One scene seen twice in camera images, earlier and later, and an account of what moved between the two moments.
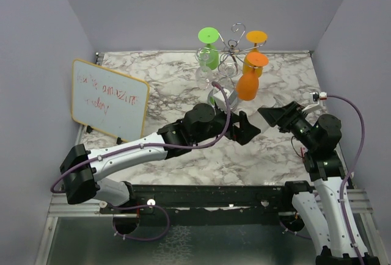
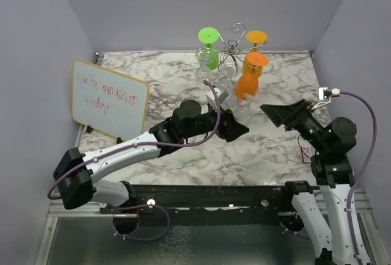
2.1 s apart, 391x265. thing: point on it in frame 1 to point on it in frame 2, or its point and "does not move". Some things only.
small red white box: (302, 151) does not move
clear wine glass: (228, 68) does not move
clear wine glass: (261, 122) to (244, 112)
